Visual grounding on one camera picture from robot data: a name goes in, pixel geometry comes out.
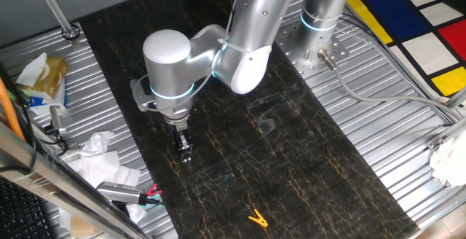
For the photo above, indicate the colour block patterned cloth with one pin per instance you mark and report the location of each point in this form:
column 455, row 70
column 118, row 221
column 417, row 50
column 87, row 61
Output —
column 386, row 6

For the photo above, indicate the silver camera stand pole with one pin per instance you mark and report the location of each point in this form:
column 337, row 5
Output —
column 51, row 4

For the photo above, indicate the orange clothespin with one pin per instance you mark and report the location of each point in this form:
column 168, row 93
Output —
column 259, row 220

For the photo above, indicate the ribbed silver camera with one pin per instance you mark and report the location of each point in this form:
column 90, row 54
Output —
column 116, row 191

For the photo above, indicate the crumpled white tissue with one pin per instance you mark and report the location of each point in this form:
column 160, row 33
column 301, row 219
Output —
column 96, row 142

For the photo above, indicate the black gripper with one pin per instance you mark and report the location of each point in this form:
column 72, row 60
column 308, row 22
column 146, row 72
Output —
column 179, row 131

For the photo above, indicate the grey camera stand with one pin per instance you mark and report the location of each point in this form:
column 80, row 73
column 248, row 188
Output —
column 57, row 118

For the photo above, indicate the aluminium frame bar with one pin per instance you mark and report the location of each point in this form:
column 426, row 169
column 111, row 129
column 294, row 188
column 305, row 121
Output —
column 54, row 180

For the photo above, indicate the green plastic clip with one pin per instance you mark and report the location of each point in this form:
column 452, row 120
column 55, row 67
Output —
column 157, row 196

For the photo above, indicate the black keyboard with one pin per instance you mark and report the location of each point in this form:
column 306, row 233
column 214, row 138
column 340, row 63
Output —
column 22, row 213

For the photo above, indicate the yellow tissue box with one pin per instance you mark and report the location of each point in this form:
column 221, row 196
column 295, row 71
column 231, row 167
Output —
column 51, row 77

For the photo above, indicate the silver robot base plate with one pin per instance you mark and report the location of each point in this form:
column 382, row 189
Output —
column 287, row 49

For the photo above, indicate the white cloth bundle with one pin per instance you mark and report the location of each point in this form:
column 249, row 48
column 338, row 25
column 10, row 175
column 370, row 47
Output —
column 449, row 159

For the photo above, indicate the white pulled tissue sheet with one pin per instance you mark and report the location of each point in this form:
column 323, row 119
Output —
column 32, row 71

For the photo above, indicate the aluminium profile with bracket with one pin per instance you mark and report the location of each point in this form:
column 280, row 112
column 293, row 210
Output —
column 435, row 142

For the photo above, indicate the black marble pattern mat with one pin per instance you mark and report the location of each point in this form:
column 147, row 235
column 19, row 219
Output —
column 236, row 159

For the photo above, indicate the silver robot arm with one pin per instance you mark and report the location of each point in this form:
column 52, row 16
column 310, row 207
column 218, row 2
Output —
column 171, row 67

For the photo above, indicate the blue white tissue pack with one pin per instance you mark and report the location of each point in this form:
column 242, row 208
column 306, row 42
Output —
column 40, row 102

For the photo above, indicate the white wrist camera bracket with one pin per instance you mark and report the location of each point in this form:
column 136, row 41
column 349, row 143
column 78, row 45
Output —
column 140, row 98

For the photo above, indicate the red plastic clip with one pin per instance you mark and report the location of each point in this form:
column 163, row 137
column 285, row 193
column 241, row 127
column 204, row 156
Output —
column 153, row 189

